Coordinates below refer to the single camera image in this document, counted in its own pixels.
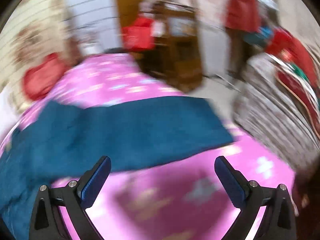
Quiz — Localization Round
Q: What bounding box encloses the teal quilted down jacket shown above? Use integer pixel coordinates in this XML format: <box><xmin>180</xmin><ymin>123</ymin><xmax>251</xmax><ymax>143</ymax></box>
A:
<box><xmin>1</xmin><ymin>96</ymin><xmax>234</xmax><ymax>239</ymax></box>

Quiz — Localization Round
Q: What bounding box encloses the pink floral bed cover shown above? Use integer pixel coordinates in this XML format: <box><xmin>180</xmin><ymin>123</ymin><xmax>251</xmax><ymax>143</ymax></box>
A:
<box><xmin>1</xmin><ymin>54</ymin><xmax>294</xmax><ymax>239</ymax></box>

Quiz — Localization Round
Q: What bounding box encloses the patterned blanket pile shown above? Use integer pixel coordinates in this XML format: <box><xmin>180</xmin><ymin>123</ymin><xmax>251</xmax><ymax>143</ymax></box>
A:
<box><xmin>233</xmin><ymin>27</ymin><xmax>319</xmax><ymax>174</ymax></box>

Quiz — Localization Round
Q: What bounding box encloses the red heart-shaped cushion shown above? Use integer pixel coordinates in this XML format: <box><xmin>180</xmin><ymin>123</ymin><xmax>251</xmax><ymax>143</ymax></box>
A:
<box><xmin>22</xmin><ymin>53</ymin><xmax>69</xmax><ymax>101</ymax></box>

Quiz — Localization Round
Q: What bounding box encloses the beige floral large pillow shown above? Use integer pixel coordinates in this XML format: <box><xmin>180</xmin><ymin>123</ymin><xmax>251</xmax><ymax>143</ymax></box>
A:
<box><xmin>1</xmin><ymin>0</ymin><xmax>75</xmax><ymax>112</ymax></box>

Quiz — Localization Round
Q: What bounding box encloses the wooden chair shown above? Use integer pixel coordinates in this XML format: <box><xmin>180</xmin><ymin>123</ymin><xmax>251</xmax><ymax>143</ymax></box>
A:
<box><xmin>138</xmin><ymin>0</ymin><xmax>203</xmax><ymax>93</ymax></box>

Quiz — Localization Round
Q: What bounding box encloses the red plastic bag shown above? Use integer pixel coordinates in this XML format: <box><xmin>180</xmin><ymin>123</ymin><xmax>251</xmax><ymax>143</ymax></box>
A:
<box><xmin>121</xmin><ymin>17</ymin><xmax>155</xmax><ymax>52</ymax></box>

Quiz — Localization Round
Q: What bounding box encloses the red cloth on furniture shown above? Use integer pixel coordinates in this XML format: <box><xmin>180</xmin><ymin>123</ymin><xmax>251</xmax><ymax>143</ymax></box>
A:
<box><xmin>225</xmin><ymin>0</ymin><xmax>261</xmax><ymax>33</ymax></box>

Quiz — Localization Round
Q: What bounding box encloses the white slatted headboard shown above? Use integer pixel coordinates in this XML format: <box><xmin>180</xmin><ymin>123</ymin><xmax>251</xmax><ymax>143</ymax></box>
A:
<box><xmin>0</xmin><ymin>0</ymin><xmax>123</xmax><ymax>63</ymax></box>

